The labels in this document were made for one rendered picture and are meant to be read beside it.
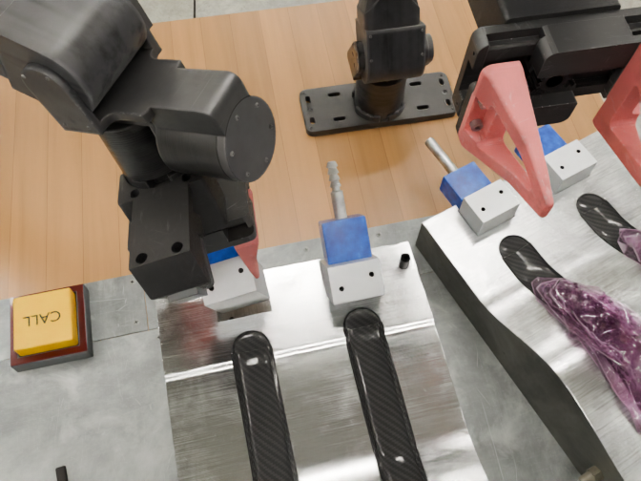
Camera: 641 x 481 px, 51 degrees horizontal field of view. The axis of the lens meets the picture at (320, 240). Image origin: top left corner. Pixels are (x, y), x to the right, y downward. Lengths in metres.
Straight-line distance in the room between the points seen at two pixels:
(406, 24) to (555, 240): 0.28
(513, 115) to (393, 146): 0.51
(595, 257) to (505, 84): 0.42
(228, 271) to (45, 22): 0.27
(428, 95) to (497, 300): 0.32
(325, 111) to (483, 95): 0.52
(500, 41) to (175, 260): 0.24
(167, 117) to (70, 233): 0.42
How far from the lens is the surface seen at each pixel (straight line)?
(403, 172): 0.84
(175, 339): 0.65
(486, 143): 0.40
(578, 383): 0.66
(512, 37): 0.39
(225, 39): 0.98
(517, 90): 0.37
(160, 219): 0.47
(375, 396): 0.63
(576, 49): 0.39
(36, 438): 0.76
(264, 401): 0.63
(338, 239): 0.62
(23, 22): 0.45
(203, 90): 0.43
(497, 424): 0.73
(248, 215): 0.52
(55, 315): 0.75
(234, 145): 0.43
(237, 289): 0.60
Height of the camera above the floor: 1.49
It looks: 62 degrees down
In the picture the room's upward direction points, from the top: 1 degrees clockwise
